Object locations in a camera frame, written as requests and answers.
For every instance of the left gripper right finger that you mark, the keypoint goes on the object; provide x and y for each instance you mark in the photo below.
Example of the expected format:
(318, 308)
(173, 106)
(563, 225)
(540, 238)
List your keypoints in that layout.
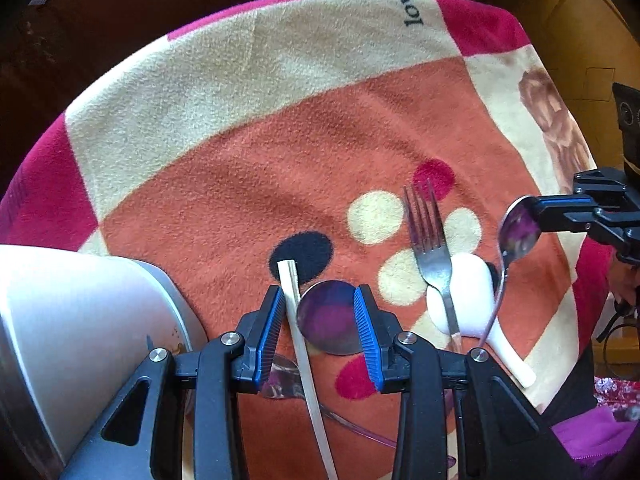
(500, 434)

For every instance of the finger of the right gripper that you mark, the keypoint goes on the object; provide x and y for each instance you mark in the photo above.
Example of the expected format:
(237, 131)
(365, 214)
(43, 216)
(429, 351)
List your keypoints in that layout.
(563, 213)

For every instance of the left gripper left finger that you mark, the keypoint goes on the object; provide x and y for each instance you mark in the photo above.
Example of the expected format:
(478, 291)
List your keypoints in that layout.
(139, 434)

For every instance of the steel spoon purple sheen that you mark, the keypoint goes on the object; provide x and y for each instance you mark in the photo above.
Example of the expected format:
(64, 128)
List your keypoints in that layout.
(517, 235)

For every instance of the white ceramic spoon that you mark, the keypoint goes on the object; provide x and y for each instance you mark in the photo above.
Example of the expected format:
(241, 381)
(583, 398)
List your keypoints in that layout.
(473, 296)

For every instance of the white steel utensil canister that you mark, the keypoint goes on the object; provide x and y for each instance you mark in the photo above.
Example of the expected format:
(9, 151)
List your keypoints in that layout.
(74, 327)

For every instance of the steel fork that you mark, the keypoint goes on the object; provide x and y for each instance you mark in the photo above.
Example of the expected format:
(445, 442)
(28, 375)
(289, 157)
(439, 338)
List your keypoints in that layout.
(430, 249)

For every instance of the pale bamboo chopstick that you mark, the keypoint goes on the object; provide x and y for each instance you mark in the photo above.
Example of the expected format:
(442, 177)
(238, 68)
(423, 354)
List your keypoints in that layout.
(289, 283)

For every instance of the magenta sleeve right forearm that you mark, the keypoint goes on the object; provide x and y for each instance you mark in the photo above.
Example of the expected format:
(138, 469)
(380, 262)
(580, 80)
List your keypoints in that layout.
(594, 435)

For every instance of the person's right hand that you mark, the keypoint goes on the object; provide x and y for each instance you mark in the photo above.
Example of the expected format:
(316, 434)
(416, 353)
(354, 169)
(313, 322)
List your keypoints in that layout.
(623, 281)

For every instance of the wooden door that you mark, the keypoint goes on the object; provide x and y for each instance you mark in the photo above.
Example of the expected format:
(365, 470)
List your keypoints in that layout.
(587, 46)

